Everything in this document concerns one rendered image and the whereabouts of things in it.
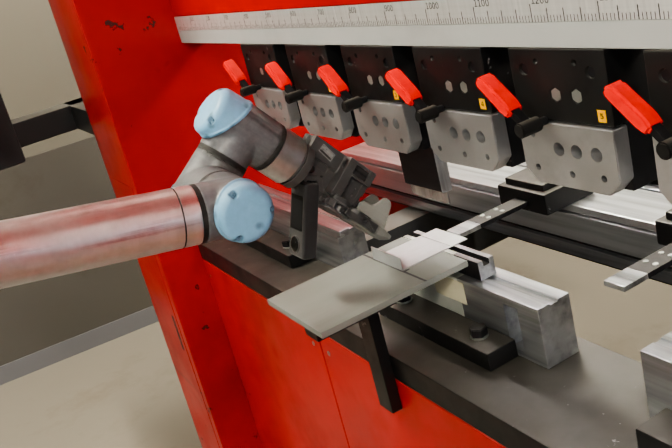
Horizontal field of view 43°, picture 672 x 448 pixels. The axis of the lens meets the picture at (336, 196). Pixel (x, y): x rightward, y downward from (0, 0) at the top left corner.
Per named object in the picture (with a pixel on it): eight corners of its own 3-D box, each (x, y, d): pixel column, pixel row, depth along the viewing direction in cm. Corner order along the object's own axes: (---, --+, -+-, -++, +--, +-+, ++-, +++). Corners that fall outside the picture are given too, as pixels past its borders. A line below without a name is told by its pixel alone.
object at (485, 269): (407, 252, 146) (403, 236, 145) (421, 245, 147) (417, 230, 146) (481, 280, 129) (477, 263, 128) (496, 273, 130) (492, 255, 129)
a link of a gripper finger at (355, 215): (383, 227, 129) (341, 199, 124) (379, 236, 128) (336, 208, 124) (367, 221, 133) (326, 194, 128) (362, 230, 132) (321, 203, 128)
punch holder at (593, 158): (528, 179, 105) (504, 48, 100) (578, 156, 109) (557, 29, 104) (622, 199, 92) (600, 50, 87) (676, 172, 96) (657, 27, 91)
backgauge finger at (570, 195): (433, 235, 146) (427, 209, 145) (546, 182, 157) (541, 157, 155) (478, 250, 136) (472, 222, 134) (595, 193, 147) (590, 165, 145)
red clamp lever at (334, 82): (314, 65, 135) (347, 107, 130) (336, 58, 136) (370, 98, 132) (313, 74, 136) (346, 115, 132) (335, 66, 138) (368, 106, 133)
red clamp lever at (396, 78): (382, 70, 118) (423, 117, 113) (406, 61, 119) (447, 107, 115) (380, 79, 119) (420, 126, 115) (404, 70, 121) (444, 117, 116)
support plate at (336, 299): (268, 304, 135) (266, 299, 134) (403, 242, 146) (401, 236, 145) (322, 339, 119) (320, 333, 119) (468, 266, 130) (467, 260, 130)
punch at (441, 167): (408, 195, 140) (395, 140, 137) (418, 191, 141) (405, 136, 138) (444, 205, 131) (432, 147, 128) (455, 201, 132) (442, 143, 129)
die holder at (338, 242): (247, 227, 209) (237, 191, 207) (269, 218, 212) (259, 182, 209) (350, 276, 167) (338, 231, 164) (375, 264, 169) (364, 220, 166)
